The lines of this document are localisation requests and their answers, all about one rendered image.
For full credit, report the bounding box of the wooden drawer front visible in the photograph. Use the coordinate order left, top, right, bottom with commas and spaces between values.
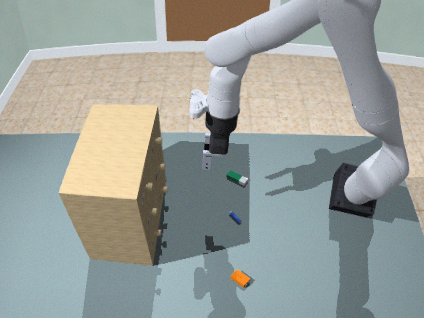
153, 144, 165, 195
143, 186, 158, 244
148, 113, 162, 173
137, 154, 153, 221
149, 213, 161, 261
156, 170, 168, 218

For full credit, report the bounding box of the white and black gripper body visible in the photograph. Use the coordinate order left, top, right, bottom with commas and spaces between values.
189, 90, 240, 155

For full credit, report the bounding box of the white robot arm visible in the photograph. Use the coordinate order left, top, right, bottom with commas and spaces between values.
204, 0, 409, 204

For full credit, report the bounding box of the light wooden chest of drawers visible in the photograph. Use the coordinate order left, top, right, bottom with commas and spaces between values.
59, 105, 159, 266

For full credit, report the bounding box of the orange rectangular block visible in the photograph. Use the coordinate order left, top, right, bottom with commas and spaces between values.
231, 270, 250, 288

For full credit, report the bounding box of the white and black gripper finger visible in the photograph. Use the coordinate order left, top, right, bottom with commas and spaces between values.
202, 150, 222, 170
204, 132, 210, 150

